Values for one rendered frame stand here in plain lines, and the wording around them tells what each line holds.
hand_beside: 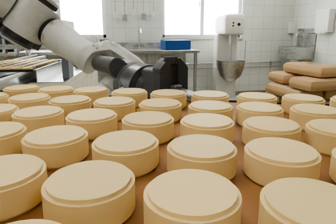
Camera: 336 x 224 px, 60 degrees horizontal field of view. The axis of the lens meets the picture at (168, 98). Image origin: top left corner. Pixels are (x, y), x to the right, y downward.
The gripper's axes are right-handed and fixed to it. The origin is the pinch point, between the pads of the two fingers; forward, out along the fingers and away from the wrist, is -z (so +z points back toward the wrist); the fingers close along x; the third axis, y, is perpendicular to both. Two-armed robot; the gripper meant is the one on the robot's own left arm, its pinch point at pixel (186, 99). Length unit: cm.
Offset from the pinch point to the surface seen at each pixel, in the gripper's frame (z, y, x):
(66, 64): 141, 21, -7
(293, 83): 178, 314, -53
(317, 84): 148, 315, -51
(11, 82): 123, -11, -13
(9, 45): 149, -7, 4
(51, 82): 135, 10, -16
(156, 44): 371, 228, -6
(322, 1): 220, 439, 58
